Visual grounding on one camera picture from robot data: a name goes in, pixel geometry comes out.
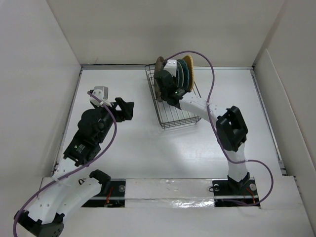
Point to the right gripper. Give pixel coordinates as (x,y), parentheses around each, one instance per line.
(173,78)

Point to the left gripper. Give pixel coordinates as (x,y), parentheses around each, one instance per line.
(126,112)

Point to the dark teal scalloped plate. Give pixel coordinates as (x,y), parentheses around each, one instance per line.
(186,76)

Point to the mint green flower plate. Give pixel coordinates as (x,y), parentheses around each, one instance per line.
(180,76)

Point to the brown speckled round plate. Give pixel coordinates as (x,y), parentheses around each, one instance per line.
(160,91)

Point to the square bamboo plate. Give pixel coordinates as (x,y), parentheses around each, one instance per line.
(190,64)

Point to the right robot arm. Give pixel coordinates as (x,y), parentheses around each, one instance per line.
(228,124)

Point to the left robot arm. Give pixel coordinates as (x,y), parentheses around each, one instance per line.
(72,185)

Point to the black wire dish rack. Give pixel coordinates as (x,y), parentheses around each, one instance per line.
(169,117)

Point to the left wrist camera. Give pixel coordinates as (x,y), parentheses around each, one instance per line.
(99,96)

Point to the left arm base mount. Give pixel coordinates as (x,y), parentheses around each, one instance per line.
(111,196)

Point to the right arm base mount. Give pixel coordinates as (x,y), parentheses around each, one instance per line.
(225,196)

